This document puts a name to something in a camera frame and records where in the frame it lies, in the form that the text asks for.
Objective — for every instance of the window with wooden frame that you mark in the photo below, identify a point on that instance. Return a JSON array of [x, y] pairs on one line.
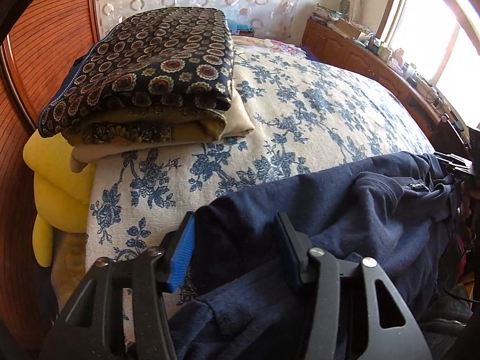
[[422, 28]]

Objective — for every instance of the yellow plush toy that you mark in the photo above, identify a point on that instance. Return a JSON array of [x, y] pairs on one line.
[[61, 196]]

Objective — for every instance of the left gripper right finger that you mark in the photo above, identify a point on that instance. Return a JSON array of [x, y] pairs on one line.
[[358, 297]]

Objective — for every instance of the light blue box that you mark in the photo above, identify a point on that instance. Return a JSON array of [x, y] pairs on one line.
[[239, 29]]

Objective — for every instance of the beige folded cloth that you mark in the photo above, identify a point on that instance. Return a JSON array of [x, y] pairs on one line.
[[238, 124]]

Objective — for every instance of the blue floral white bedspread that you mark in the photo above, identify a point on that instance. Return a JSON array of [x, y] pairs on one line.
[[308, 116]]

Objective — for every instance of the dark circle-patterned folded cloth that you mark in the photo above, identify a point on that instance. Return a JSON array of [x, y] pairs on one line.
[[169, 65]]

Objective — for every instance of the wooden side cabinet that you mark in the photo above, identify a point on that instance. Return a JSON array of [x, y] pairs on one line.
[[331, 48]]

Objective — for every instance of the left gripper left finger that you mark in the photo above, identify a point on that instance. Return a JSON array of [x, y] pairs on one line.
[[117, 310]]

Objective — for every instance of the clutter on cabinet top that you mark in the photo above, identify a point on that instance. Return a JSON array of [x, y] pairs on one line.
[[395, 60]]

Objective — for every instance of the red floral cream quilt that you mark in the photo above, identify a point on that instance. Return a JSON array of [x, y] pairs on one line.
[[268, 45]]

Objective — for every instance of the navy blue fleece garment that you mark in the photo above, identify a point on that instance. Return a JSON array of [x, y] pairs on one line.
[[398, 209]]

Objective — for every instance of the wooden slatted wardrobe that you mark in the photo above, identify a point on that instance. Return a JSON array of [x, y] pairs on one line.
[[40, 39]]

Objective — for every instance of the olive patterned folded cloth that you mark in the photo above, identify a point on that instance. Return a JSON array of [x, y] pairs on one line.
[[137, 131]]

